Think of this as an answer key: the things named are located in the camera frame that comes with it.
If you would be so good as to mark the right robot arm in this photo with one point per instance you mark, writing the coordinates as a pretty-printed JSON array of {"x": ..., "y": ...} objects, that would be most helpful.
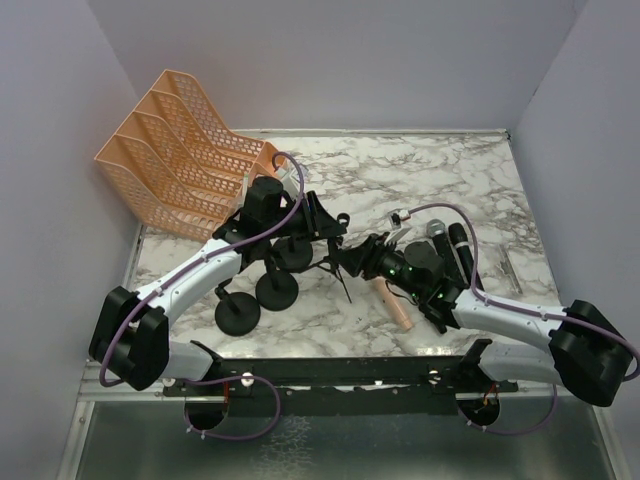
[{"x": 575, "y": 346}]

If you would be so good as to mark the silver-head black microphone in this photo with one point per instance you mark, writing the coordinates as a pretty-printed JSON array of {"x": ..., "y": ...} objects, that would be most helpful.
[{"x": 436, "y": 232}]

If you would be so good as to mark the black tripod mic stand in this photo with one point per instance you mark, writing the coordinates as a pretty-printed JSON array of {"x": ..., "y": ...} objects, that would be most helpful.
[{"x": 329, "y": 263}]

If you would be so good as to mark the orange plastic file organizer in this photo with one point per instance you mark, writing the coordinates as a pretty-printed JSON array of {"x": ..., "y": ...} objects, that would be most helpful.
[{"x": 175, "y": 163}]

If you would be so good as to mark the front round-base mic stand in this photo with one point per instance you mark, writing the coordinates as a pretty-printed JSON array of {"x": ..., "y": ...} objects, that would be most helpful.
[{"x": 237, "y": 313}]

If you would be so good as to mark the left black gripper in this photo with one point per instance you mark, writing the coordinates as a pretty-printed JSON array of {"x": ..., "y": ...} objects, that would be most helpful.
[{"x": 316, "y": 218}]

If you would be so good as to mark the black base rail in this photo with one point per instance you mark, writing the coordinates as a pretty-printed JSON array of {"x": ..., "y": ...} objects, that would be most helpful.
[{"x": 339, "y": 386}]

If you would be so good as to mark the beige microphone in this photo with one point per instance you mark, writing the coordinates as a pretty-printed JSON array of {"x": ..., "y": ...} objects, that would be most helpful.
[{"x": 392, "y": 304}]

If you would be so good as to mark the back round-base mic stand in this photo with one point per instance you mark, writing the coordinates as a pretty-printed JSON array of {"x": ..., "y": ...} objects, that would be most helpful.
[{"x": 292, "y": 254}]

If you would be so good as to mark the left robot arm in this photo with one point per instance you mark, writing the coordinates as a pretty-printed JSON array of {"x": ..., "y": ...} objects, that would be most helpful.
[{"x": 249, "y": 263}]

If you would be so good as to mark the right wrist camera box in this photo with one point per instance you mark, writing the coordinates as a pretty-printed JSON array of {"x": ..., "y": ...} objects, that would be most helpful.
[{"x": 397, "y": 220}]

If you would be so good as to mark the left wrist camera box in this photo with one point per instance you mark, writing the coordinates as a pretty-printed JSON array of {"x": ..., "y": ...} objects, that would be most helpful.
[{"x": 286, "y": 177}]

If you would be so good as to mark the round-base mic stand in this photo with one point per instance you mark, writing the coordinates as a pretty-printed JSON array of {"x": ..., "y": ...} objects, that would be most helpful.
[
  {"x": 276, "y": 290},
  {"x": 237, "y": 313},
  {"x": 292, "y": 254}
]

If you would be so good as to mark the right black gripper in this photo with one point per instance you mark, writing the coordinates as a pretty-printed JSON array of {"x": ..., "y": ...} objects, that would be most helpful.
[{"x": 371, "y": 255}]

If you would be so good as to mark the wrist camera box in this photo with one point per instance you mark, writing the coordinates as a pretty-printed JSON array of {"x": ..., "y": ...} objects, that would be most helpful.
[
  {"x": 397, "y": 220},
  {"x": 286, "y": 177}
]

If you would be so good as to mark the middle round-base mic stand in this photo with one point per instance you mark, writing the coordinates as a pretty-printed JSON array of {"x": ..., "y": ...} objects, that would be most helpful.
[{"x": 276, "y": 290}]

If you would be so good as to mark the black microphone far right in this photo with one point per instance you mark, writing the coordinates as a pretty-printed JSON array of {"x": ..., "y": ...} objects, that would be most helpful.
[{"x": 460, "y": 243}]

